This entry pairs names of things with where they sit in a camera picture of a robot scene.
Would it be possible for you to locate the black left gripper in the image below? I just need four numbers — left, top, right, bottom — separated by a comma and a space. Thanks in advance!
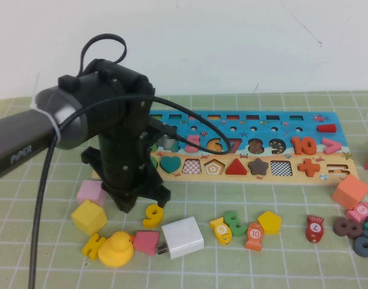
81, 99, 172, 214

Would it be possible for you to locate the yellow number six piece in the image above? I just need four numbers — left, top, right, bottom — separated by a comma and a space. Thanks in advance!
142, 204, 164, 229

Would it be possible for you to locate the pink trapezoid piece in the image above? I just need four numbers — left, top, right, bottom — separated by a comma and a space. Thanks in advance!
133, 231, 160, 256

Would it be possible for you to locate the teal heart piece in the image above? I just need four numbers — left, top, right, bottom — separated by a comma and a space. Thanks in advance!
159, 156, 182, 175

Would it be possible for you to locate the yellow equals sign piece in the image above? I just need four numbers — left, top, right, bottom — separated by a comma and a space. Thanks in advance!
82, 233, 107, 260

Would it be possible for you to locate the pink number five piece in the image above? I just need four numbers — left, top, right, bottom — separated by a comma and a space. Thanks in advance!
185, 134, 202, 153

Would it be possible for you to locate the red triangle piece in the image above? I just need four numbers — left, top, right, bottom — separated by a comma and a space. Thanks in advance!
225, 158, 248, 176

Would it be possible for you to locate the green number three piece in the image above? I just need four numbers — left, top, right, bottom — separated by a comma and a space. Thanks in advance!
224, 211, 248, 237

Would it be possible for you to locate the brown star piece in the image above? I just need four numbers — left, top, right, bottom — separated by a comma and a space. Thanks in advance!
247, 158, 269, 176

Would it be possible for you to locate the yellow pentagon piece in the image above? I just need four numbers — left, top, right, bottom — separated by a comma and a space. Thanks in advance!
257, 210, 282, 235

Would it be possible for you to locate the colourful wooden puzzle board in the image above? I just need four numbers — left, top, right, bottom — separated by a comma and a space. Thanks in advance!
92, 111, 358, 185

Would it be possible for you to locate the orange number ten piece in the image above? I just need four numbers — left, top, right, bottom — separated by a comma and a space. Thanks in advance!
290, 136, 317, 156

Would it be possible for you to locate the orange plus sign piece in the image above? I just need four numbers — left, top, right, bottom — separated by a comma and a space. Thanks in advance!
297, 158, 321, 178

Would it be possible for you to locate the brown number eight piece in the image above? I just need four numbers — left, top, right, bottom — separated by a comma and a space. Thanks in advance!
332, 216, 364, 239

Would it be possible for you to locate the pink greater-than sign piece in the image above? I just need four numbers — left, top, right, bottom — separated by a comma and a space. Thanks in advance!
321, 138, 342, 155

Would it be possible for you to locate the blue-grey number nine piece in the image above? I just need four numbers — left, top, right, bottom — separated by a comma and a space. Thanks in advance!
352, 230, 368, 258

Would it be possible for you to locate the white USB charger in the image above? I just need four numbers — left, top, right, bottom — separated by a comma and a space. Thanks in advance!
157, 216, 205, 260

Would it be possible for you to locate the light pink cube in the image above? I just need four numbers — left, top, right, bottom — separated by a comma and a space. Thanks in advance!
76, 179, 108, 208

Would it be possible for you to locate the yellow cube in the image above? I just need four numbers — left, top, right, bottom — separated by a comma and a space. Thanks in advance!
70, 199, 108, 237

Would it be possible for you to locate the yellow rubber duck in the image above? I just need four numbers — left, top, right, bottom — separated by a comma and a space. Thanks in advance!
98, 231, 134, 268

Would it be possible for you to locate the yellow fish number nine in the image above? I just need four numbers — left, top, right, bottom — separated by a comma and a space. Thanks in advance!
209, 217, 232, 246

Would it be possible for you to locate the orange fish number ten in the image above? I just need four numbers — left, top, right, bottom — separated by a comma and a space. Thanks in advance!
244, 222, 264, 250

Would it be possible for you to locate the white zip tie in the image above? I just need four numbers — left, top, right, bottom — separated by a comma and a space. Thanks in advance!
30, 72, 63, 142

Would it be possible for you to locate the green checked tablecloth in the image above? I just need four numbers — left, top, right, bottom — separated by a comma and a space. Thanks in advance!
0, 89, 368, 289

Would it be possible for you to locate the red fish number seven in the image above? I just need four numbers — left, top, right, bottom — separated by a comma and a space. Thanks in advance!
305, 214, 325, 243

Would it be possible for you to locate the orange cube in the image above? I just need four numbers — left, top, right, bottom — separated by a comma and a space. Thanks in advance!
331, 173, 368, 210

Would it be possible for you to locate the pink fish number five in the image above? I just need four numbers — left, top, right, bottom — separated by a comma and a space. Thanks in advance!
345, 201, 368, 222

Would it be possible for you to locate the long black camera cable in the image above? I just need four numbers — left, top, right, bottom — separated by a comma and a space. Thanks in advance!
27, 95, 232, 289

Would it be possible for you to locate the short black looped cable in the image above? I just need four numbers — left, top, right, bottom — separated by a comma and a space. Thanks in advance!
80, 34, 126, 76

